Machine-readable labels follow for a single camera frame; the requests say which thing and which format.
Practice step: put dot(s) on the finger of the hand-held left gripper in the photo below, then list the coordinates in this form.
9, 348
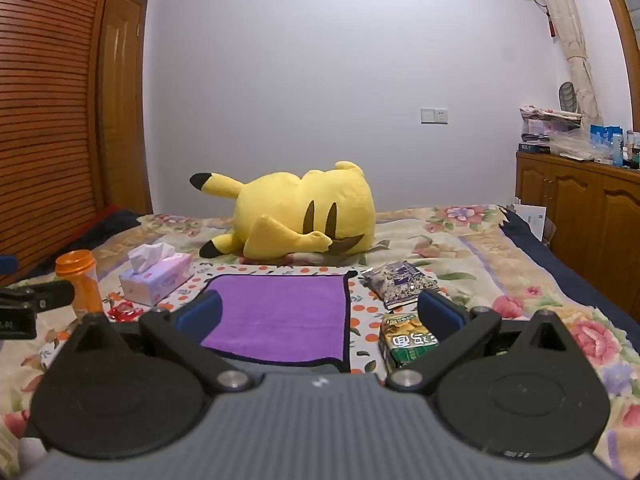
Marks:
47, 294

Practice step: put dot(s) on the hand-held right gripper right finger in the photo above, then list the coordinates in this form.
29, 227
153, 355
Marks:
440, 311

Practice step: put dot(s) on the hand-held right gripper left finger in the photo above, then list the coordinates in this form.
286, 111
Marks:
201, 311

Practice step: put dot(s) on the purple towel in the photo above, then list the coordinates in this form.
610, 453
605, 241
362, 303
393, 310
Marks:
280, 312

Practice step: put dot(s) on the orange plastic bottle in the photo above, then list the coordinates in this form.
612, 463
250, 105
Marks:
82, 285

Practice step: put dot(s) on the green snack packet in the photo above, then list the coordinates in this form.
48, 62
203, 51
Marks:
407, 342

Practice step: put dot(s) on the purple snack packet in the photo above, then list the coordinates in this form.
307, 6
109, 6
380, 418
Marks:
400, 282

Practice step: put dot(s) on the pink tissue box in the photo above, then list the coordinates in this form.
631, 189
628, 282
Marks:
157, 280

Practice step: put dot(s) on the floral bed sheet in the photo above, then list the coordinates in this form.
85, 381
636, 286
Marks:
500, 280

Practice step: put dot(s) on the polka dot cloth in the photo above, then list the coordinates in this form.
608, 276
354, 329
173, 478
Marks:
366, 311

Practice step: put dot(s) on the red candy wrapper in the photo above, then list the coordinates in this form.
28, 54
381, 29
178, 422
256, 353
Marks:
122, 312

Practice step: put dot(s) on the dark cloth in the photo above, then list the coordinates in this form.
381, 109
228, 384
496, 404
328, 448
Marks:
100, 227

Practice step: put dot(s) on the white cardboard box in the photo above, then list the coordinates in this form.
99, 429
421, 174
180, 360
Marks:
532, 220

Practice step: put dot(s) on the dark blue bed cover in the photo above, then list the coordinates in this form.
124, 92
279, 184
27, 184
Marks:
575, 280

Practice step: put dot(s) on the yellow plush toy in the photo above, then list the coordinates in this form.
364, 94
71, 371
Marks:
300, 210

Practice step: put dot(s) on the wooden cabinet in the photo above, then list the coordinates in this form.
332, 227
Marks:
585, 220

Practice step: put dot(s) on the louvered wooden wardrobe door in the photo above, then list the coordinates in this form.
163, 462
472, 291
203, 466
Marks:
45, 110

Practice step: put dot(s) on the wooden room door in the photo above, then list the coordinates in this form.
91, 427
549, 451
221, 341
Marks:
122, 110

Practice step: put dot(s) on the stack of packets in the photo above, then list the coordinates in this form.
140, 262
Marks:
542, 127

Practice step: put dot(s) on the clear plastic bag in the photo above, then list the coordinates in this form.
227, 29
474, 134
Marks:
575, 145

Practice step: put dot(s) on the blue carton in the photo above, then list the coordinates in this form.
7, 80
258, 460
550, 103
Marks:
606, 142

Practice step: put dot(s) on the small bottles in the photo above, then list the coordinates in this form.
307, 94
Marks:
632, 152

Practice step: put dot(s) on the dark hand fan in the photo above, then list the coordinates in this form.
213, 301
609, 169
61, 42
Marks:
567, 96

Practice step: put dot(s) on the red hanging ornament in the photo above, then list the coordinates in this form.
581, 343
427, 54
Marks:
551, 25

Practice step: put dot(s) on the cream curtain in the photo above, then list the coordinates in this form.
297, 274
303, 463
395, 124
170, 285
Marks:
567, 25

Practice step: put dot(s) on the white wall switch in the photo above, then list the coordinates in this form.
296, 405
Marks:
434, 115

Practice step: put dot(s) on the wooden window frame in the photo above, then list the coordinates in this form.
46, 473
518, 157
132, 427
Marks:
622, 25

